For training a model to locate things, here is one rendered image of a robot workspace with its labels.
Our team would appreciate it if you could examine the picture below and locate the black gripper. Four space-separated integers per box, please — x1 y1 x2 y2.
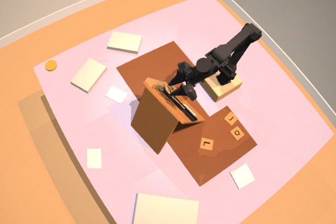
168 69 205 101

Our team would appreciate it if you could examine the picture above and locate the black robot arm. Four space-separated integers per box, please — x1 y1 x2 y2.
179 23 262 86

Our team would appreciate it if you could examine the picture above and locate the orange flat disc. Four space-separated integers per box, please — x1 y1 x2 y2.
45 60 57 71

